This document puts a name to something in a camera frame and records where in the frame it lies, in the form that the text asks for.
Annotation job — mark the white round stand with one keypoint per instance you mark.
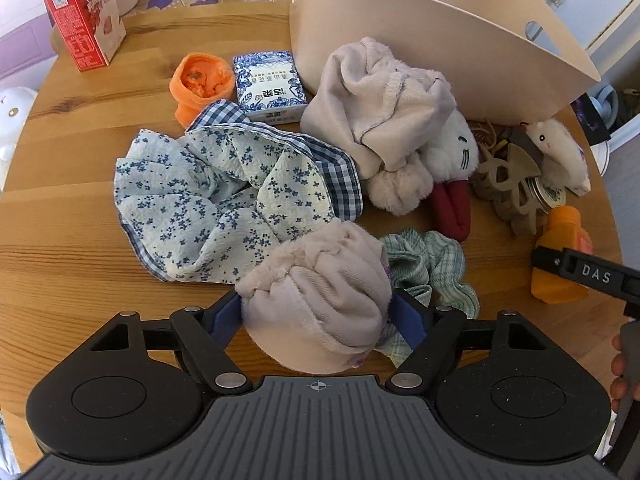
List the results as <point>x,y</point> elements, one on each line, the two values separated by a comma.
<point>611,155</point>

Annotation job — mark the beige hair claw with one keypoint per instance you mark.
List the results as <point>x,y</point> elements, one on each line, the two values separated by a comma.
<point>505,190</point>

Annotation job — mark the beige plastic basket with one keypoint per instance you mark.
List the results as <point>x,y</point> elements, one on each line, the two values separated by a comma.
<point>425,20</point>

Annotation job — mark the blue floral cloth plaid lining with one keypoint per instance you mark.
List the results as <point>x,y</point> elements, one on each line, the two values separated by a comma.
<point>210,195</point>

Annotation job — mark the pink fleece cloth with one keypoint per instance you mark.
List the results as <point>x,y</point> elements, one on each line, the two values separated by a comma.
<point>320,300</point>

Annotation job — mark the red and white carton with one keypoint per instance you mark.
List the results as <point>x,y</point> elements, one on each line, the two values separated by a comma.
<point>82,15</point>

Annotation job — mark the wooden desktop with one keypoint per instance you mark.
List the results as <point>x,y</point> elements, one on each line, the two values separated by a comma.
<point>75,210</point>

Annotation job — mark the beige plush garment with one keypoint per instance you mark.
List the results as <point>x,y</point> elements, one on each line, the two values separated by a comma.
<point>370,95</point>

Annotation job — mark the white cabinet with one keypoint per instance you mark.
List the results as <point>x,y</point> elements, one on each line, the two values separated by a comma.
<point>615,10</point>

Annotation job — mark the green plaid scrunchie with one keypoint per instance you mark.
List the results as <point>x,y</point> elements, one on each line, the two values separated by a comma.
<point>430,260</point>

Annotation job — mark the person's right hand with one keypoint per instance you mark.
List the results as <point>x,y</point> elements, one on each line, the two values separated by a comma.
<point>619,375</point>

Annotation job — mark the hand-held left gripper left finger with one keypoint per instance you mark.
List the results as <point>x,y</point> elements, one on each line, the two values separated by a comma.
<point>225,317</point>

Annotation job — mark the white hamster plush toy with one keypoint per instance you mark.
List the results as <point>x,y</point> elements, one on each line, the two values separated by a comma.
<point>557,152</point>

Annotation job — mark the brown hair claw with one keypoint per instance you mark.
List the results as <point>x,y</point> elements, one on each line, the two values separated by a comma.
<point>487,137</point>

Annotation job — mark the white plush toy red bow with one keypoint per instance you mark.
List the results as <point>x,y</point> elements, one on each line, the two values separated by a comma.
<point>400,187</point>

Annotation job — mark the round printed tin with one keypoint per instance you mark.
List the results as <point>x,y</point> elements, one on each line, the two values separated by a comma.
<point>550,195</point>

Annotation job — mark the blue and white tissue pack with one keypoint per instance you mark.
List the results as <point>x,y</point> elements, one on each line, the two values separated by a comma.
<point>270,85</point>

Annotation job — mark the light blue plastic device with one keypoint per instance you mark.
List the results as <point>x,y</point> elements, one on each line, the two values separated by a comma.
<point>602,102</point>

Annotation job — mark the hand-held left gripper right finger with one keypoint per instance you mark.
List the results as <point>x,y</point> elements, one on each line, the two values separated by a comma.
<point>406,317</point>

